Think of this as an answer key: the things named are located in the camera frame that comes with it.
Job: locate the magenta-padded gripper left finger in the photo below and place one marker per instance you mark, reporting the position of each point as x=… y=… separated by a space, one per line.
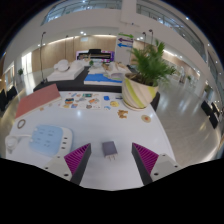
x=76 y=159

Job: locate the potted plant in striped pot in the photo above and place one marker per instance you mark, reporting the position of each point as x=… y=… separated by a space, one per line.
x=138 y=93

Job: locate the yellow sticker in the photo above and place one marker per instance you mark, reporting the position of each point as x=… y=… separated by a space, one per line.
x=114 y=104

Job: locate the small grey-purple charger block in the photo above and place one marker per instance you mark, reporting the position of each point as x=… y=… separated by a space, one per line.
x=109 y=148

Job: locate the white and blue power strip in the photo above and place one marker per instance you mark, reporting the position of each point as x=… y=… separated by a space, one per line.
x=46 y=140

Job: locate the black piano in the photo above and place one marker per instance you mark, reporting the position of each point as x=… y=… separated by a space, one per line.
x=95 y=55

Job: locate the round beige sticker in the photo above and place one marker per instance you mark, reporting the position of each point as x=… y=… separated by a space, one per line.
x=146 y=118

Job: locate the tall black lamp stand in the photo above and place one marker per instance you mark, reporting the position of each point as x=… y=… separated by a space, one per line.
x=151 y=36
x=42 y=60
x=144 y=38

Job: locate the black draped table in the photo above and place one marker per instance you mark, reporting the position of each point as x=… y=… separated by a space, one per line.
x=206 y=108
x=3 y=100
x=214 y=118
x=12 y=92

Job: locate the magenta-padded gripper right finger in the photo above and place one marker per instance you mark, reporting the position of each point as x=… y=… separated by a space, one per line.
x=146 y=159

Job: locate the white sign with arrows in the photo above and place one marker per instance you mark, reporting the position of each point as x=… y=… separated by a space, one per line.
x=124 y=46

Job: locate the orange sticker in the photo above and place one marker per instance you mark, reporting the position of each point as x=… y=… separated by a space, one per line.
x=122 y=114

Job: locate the red flat board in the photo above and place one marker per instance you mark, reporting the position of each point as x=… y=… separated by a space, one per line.
x=38 y=100

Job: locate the small green floor plant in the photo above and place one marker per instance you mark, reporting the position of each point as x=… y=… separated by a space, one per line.
x=20 y=72

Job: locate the blue sticker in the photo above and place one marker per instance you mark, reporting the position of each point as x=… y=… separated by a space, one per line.
x=106 y=98

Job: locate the black display platform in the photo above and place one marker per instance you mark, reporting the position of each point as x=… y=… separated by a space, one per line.
x=76 y=86

